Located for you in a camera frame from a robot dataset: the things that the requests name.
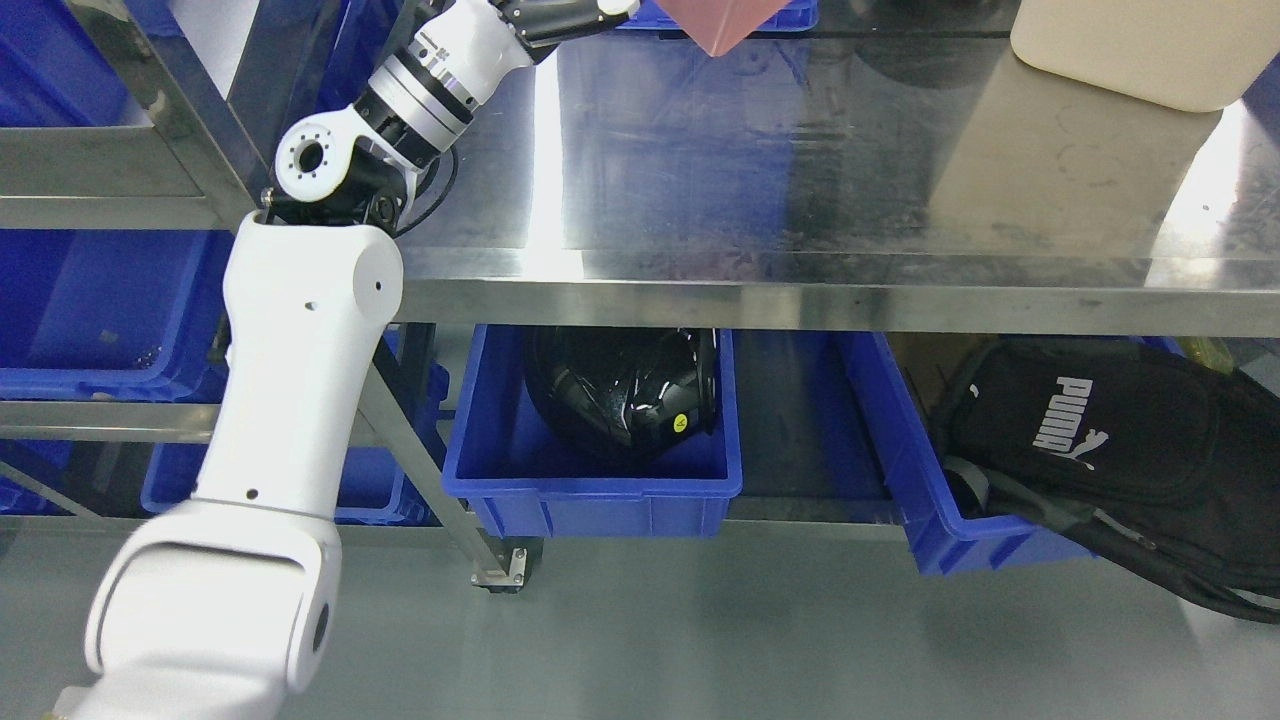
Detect blue bin lower left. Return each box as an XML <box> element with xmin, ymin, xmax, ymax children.
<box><xmin>140</xmin><ymin>324</ymin><xmax>451</xmax><ymax>527</ymax></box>

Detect black Puma bag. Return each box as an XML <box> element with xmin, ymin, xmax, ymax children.
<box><xmin>931</xmin><ymin>336</ymin><xmax>1279</xmax><ymax>624</ymax></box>

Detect blue bin with bag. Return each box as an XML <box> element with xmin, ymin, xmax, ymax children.
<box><xmin>845</xmin><ymin>332</ymin><xmax>1190</xmax><ymax>577</ymax></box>

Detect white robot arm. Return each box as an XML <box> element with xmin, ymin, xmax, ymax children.
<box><xmin>51</xmin><ymin>37</ymin><xmax>511</xmax><ymax>719</ymax></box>

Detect pink plastic storage box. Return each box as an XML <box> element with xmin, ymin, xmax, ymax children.
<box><xmin>657</xmin><ymin>0</ymin><xmax>788</xmax><ymax>58</ymax></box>

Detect beige plastic container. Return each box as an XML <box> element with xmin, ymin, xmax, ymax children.
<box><xmin>1010</xmin><ymin>1</ymin><xmax>1279</xmax><ymax>113</ymax></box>

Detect blue bin left shelf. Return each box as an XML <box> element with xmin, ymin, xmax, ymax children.
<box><xmin>1</xmin><ymin>229</ymin><xmax>233</xmax><ymax>402</ymax></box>

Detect blue bin with helmet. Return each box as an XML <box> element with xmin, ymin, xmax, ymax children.
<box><xmin>442</xmin><ymin>324</ymin><xmax>745</xmax><ymax>538</ymax></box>

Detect black glossy helmet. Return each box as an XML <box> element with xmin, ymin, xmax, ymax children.
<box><xmin>522</xmin><ymin>325</ymin><xmax>721</xmax><ymax>468</ymax></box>

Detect stainless steel shelf rack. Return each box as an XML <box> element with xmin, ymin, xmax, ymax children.
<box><xmin>0</xmin><ymin>0</ymin><xmax>442</xmax><ymax>527</ymax></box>

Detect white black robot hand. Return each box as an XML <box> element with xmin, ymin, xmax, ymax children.
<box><xmin>396</xmin><ymin>1</ymin><xmax>643</xmax><ymax>102</ymax></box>

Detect stainless steel table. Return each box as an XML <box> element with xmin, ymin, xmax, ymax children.
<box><xmin>360</xmin><ymin>0</ymin><xmax>1280</xmax><ymax>593</ymax></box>

